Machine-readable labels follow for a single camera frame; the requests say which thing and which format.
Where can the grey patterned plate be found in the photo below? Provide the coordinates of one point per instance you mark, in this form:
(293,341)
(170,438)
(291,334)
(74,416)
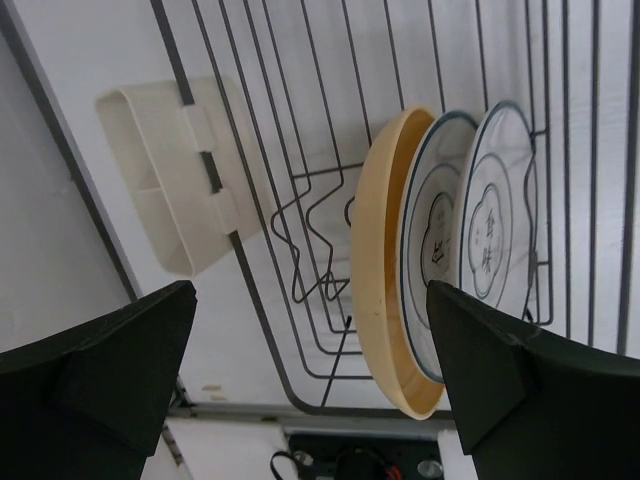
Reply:
(425,228)

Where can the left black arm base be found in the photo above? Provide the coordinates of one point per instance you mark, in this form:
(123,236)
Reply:
(324,456)

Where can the white plastic cutlery holder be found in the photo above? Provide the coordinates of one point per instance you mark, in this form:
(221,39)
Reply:
(194,173)

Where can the metal rail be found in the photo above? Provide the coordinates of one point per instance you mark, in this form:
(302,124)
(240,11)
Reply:
(281,411)

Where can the black wire dish rack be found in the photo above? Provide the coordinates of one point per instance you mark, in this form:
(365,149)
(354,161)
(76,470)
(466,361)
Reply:
(320,80)

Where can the white plate black outline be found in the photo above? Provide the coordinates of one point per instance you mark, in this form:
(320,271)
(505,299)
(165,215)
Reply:
(495,236)

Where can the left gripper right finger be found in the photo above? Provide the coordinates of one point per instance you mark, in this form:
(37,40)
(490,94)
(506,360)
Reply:
(530,404)

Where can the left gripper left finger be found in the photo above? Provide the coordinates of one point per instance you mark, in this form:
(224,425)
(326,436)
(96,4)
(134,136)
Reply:
(90,402)

